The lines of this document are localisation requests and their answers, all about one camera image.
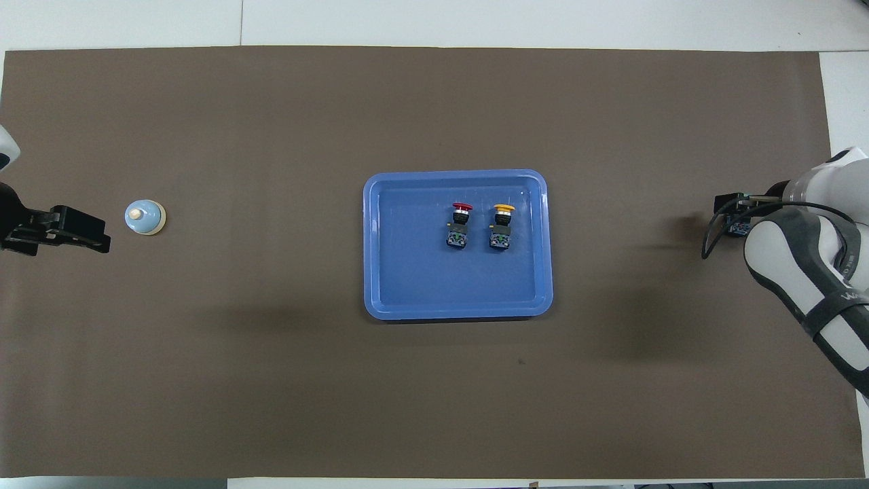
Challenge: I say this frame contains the light blue call bell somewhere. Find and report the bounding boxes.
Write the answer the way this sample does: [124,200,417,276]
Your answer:
[124,199,167,236]

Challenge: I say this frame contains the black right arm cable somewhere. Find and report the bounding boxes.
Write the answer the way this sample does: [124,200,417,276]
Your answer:
[701,197,857,261]

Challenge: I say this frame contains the red push button switch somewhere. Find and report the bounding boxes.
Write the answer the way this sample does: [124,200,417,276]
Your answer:
[446,202,475,250]

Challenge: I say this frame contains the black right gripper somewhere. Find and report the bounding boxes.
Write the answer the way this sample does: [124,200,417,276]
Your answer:
[713,192,779,218]

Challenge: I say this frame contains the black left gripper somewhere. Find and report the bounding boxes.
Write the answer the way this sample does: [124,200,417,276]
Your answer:
[0,182,112,257]

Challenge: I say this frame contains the blue plastic tray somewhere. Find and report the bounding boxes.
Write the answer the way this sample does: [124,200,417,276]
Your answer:
[363,169,554,322]

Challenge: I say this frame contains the yellow push button switch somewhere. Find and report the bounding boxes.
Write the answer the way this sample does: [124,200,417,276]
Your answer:
[489,203,517,251]

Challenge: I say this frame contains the brown table mat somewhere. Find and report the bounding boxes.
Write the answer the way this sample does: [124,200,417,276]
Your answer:
[0,46,867,480]

